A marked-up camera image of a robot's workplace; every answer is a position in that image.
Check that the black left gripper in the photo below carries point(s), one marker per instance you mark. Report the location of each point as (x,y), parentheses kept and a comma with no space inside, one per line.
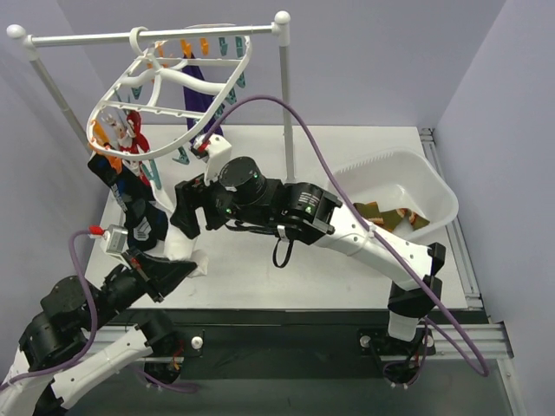
(144,277)

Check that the white plastic basket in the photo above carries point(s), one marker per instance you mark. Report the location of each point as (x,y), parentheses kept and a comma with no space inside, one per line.
(399,178)

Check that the red santa sock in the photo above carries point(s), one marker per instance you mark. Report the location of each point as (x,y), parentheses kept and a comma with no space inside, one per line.
(129,137)

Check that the white sock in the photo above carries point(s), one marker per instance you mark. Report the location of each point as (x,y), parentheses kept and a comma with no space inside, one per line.
(177,246)

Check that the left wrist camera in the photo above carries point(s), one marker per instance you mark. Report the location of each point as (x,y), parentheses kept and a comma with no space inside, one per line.
(114,240)

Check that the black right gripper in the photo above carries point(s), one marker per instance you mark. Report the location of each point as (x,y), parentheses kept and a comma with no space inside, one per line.
(196,193)

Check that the teal clothespin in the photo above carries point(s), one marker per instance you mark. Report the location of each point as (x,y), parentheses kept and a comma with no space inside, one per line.
(151,173)
(182,159)

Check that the olive striped sock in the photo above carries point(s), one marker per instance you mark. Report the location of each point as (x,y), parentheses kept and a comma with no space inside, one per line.
(371,212)
(391,219)

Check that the white round sock hanger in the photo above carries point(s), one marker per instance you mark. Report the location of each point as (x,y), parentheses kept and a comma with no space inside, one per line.
(165,95)

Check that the purple sock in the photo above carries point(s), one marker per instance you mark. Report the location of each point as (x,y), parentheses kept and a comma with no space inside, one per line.
(196,101)

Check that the white drying rack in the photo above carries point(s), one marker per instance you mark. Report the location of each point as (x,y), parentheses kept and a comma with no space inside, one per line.
(280,28)

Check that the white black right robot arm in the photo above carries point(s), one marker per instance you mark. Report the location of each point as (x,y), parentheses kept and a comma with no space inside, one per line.
(307,213)

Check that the black blue patterned sock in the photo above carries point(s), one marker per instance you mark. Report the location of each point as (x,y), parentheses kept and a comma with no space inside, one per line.
(146,224)

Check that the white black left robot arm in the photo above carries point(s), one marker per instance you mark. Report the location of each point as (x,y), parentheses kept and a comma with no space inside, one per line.
(49,373)

